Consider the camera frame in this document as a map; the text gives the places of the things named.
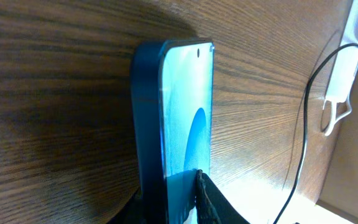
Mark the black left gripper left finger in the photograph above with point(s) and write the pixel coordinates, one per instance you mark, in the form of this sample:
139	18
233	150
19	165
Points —
132	212

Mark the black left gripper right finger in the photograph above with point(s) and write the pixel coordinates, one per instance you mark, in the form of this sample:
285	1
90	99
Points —
212	206

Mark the blue Galaxy smartphone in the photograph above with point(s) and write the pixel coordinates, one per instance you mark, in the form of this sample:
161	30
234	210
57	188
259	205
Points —
172	97

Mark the white power strip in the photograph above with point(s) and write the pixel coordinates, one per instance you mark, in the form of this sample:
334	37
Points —
346	61

